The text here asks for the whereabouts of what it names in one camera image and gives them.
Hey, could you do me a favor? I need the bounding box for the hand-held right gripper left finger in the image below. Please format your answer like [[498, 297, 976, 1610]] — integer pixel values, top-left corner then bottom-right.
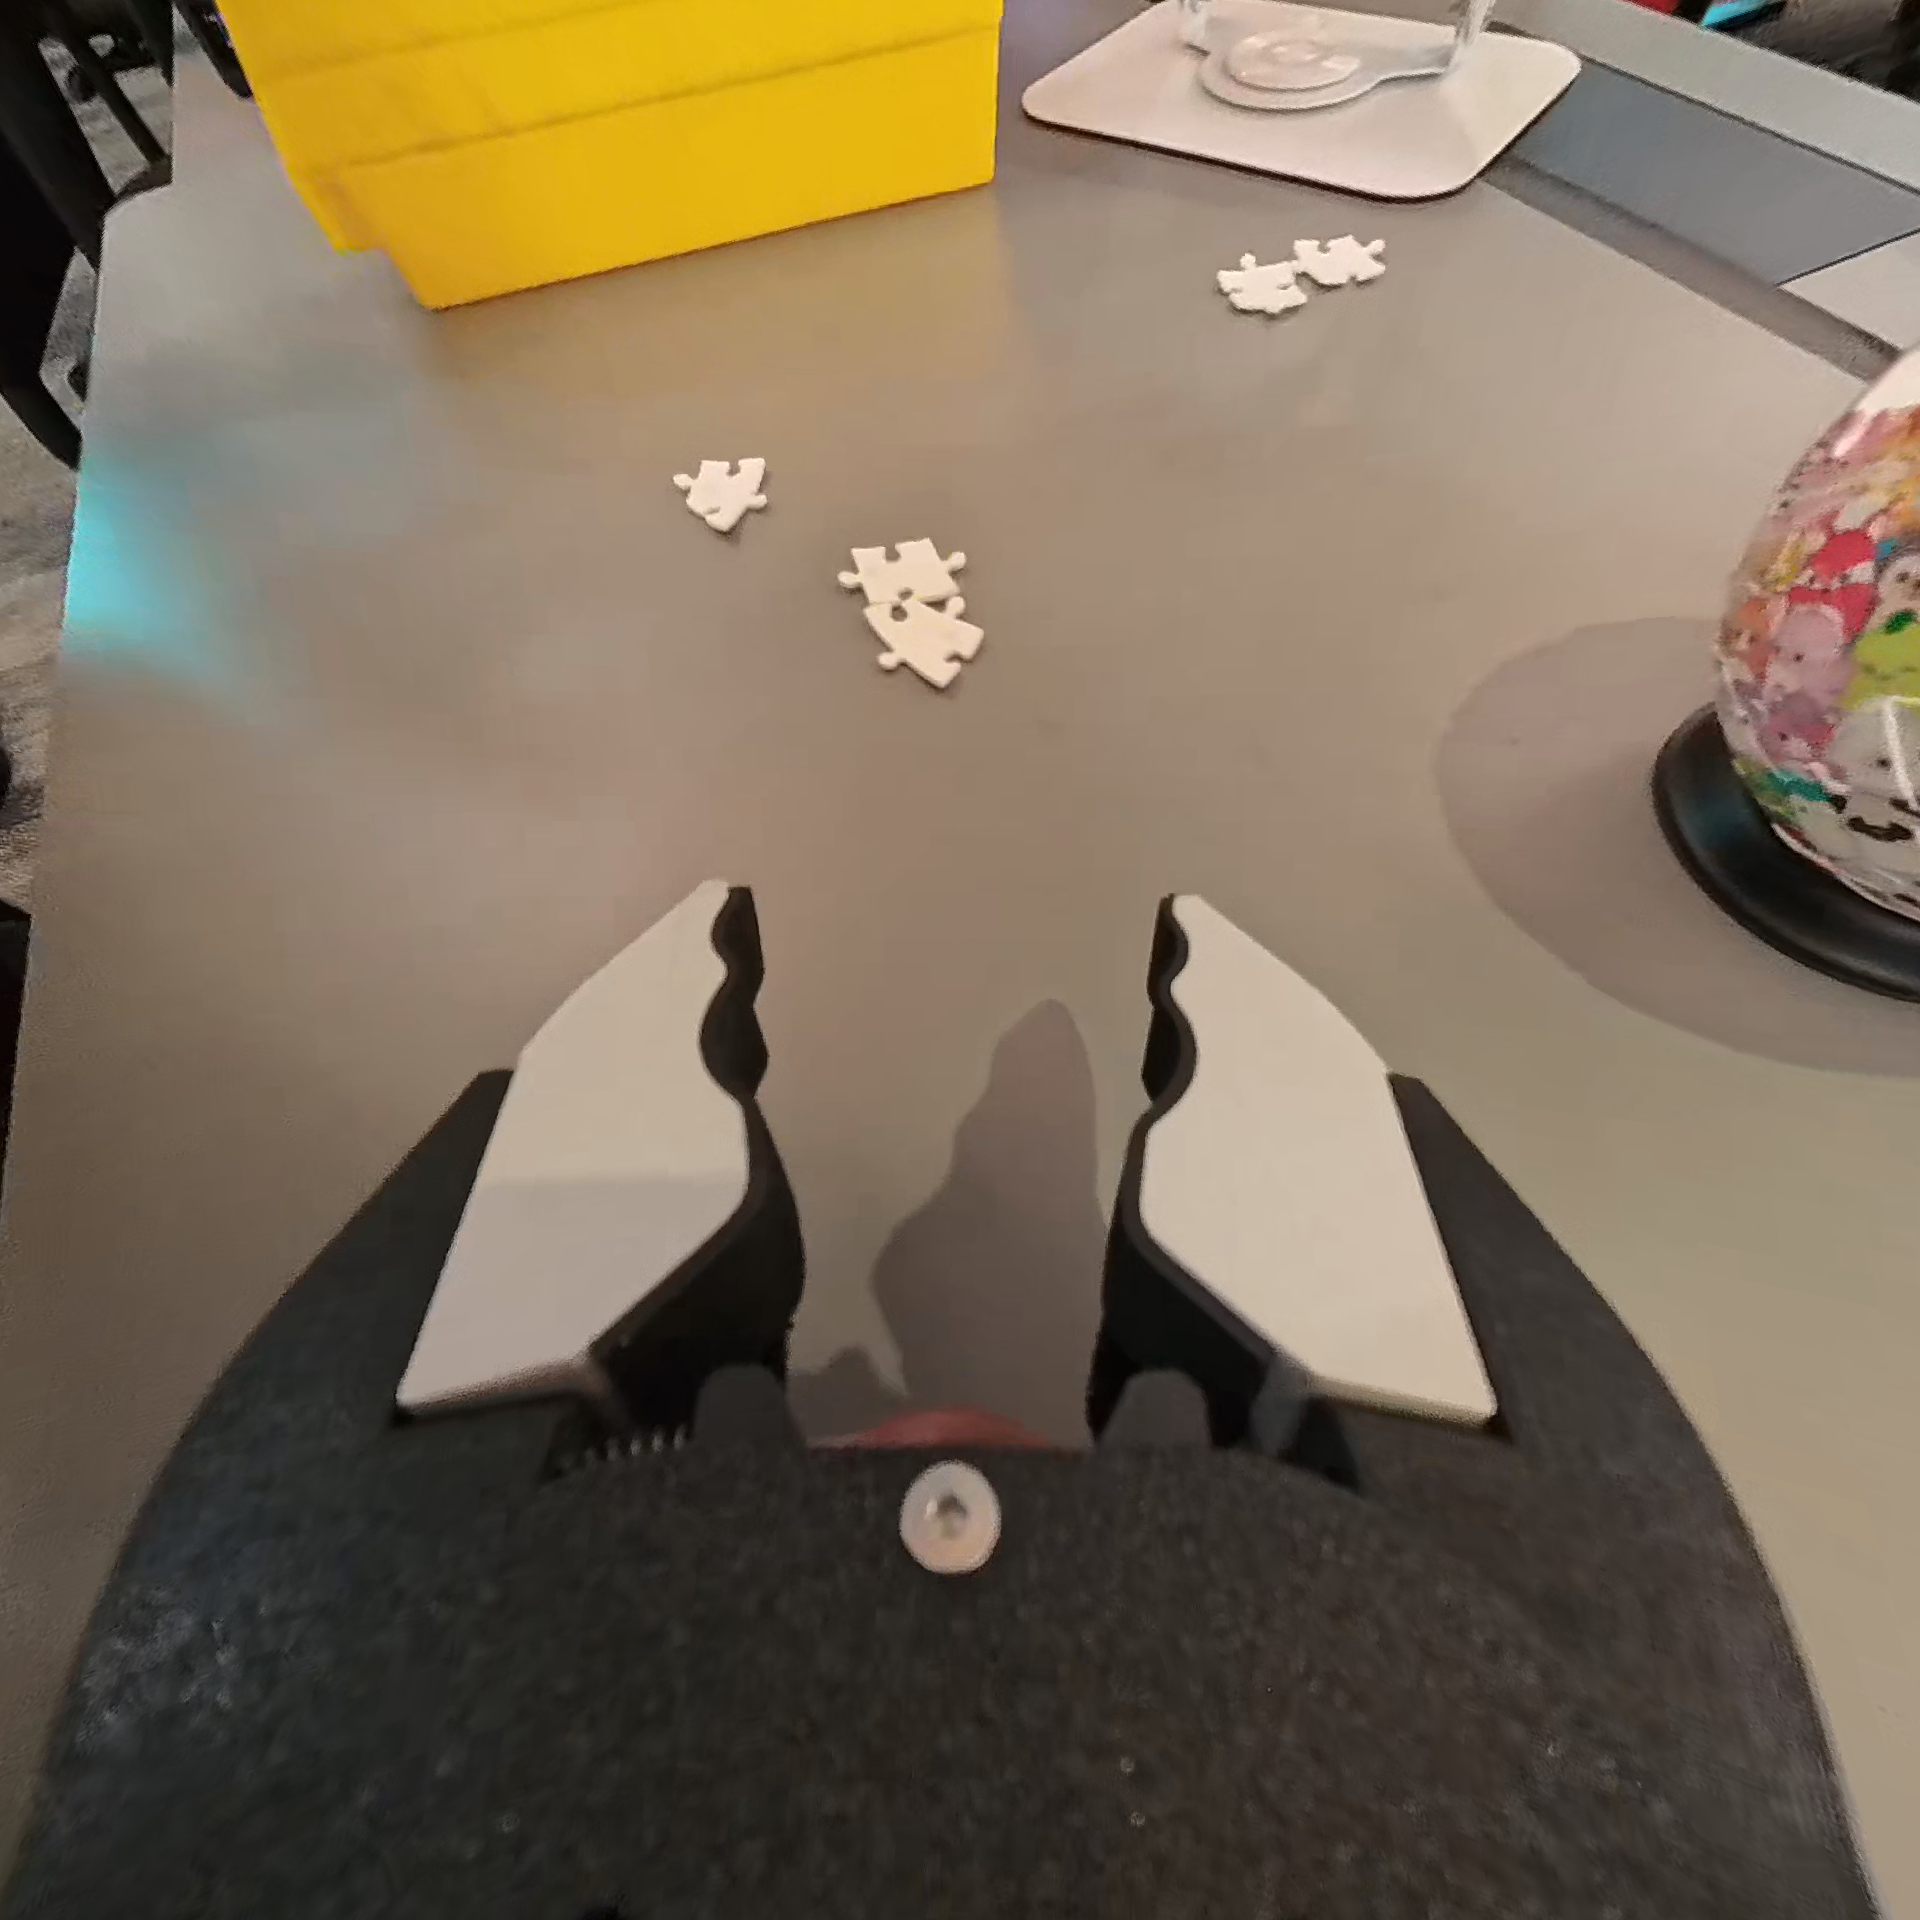
[[397, 881, 811, 1440]]

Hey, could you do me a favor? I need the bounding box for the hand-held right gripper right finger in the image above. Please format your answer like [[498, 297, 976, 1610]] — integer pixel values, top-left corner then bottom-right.
[[1083, 894, 1500, 1454]]

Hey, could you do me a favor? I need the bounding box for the black ball stand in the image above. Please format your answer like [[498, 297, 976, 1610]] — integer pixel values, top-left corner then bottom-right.
[[1651, 705, 1920, 1004]]

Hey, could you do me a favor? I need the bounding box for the colourful puzzle ball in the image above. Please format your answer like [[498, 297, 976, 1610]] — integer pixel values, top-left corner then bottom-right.
[[1714, 352, 1920, 923]]

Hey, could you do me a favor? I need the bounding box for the yellow plastic bin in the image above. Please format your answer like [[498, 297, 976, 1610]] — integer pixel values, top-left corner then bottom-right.
[[214, 0, 1003, 313]]

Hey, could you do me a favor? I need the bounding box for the black chair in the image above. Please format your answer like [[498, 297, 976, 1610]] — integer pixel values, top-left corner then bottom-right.
[[0, 0, 178, 470]]

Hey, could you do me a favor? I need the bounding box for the clear plastic object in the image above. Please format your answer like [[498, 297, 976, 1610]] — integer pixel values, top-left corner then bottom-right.
[[1178, 0, 1500, 110]]

